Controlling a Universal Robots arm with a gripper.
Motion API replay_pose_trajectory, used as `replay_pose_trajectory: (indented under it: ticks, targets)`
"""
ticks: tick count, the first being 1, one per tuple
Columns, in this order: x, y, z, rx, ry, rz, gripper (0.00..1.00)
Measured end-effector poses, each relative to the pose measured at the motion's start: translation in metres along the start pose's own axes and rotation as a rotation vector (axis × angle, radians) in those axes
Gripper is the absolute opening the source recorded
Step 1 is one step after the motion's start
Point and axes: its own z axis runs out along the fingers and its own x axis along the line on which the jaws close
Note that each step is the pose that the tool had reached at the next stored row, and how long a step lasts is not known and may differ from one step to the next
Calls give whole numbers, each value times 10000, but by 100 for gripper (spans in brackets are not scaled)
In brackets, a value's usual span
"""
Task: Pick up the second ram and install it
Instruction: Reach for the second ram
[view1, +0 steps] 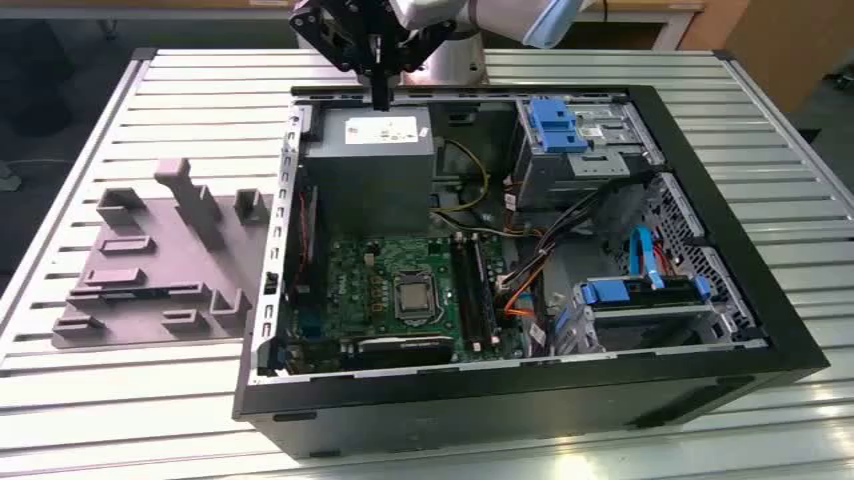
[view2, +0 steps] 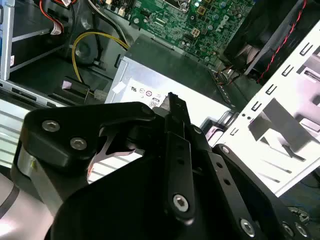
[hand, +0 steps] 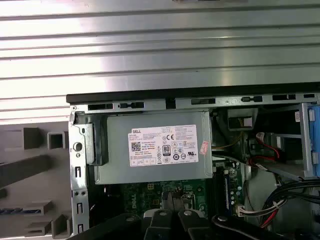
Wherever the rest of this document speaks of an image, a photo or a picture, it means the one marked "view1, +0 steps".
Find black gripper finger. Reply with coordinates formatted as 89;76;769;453
289;2;384;112
381;19;461;112

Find RAM stick in slot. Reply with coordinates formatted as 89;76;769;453
465;233;501;347

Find blue drive bay latch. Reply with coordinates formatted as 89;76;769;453
529;98;592;154

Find grey power supply unit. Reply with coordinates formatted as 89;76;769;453
298;104;438;236

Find metal drive cage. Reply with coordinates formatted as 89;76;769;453
512;97;668;211

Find grey parts rack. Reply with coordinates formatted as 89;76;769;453
50;158;278;347

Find silver CPU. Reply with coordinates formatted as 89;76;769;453
397;284;433;314

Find CPU socket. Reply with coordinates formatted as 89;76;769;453
389;271;445;324

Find wooden cabinet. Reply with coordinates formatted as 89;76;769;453
723;0;854;114

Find green motherboard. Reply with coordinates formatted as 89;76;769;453
285;232;528;371

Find hard disk in blue carrier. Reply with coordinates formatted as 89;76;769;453
576;277;712;309

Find black graphics card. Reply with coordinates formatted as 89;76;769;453
338;333;454;371

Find black open PC case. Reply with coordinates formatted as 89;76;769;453
229;83;832;459

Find wooden desk white frame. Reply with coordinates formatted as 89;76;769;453
565;0;708;51

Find yellow and black wires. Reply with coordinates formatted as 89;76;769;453
429;138;492;221

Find black cable bundle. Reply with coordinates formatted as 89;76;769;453
496;172;652;289

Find blue flat wire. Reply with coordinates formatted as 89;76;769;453
628;225;667;290

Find orange wire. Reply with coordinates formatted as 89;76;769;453
502;287;534;319

